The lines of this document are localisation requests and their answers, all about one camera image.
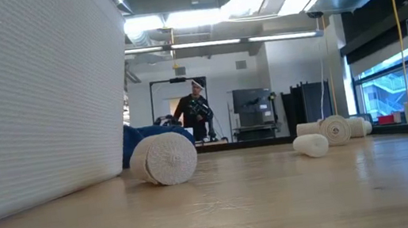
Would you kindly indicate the black equipment cart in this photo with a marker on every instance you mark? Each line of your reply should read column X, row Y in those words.
column 256, row 132

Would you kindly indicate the black aluminium table frame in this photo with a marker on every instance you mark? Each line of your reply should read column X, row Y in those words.
column 256, row 143

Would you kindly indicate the long ceiling light bar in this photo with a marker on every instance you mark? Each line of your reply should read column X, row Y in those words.
column 204, row 44

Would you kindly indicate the red box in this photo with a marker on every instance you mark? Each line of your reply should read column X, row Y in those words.
column 386, row 119

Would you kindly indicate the black background robot arm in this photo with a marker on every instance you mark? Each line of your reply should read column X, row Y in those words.
column 165, row 120
column 200, row 108

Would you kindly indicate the white perforated plastic basket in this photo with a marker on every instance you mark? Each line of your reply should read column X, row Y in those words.
column 27, row 107

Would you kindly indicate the black monitor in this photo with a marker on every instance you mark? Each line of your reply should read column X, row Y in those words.
column 250, row 101

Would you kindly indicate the person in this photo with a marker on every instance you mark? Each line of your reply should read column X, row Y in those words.
column 188, row 112

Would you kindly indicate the black upright panels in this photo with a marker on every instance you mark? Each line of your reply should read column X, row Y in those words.
column 307, row 107

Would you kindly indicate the blue cloth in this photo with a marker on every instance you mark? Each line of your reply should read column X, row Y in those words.
column 133, row 138

